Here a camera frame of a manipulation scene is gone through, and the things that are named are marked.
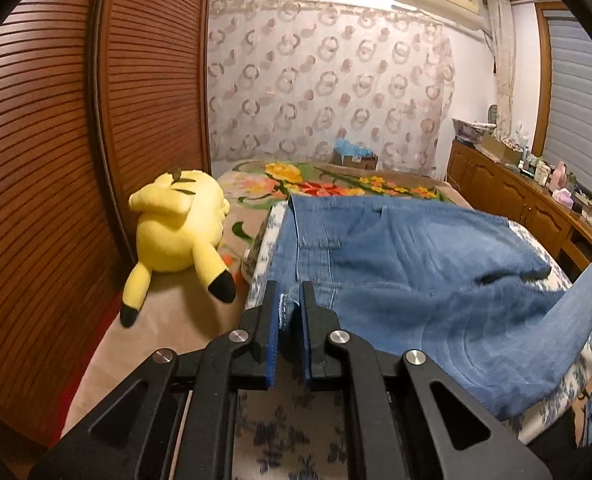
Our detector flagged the blue denim jeans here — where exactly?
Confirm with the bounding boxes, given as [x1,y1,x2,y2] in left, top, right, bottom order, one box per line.
[268,195,592,419]

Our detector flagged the blue floral white quilt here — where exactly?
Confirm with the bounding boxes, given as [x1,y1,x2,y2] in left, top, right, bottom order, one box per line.
[229,201,592,480]

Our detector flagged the floral beige bed blanket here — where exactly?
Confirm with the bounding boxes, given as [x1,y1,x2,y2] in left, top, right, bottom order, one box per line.
[64,160,467,430]

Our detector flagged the yellow Pikachu plush toy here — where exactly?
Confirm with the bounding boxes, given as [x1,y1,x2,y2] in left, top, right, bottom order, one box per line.
[119,170,236,328]

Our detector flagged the wooden sideboard cabinet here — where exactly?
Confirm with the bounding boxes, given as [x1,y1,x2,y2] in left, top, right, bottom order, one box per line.
[446,140,592,280]

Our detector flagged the cardboard box with blue bag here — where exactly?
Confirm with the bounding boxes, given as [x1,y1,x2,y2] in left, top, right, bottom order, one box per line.
[331,139,378,170]

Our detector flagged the pink bottle on cabinet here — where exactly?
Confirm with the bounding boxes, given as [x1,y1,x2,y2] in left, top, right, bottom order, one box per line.
[548,160,567,192]

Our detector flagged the cardboard box on cabinet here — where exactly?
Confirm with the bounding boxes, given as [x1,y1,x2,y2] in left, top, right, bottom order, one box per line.
[477,133,522,166]

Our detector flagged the grey window blind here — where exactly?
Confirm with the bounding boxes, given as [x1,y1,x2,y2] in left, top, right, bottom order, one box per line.
[543,10,592,194]

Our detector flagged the brown louvered wardrobe door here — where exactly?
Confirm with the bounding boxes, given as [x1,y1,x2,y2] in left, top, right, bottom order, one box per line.
[0,0,209,445]

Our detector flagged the circle patterned sheer curtain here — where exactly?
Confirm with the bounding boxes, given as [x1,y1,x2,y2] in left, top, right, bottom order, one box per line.
[207,0,455,176]

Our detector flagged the beige side curtain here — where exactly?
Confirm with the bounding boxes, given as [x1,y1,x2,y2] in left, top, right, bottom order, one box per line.
[486,0,516,139]

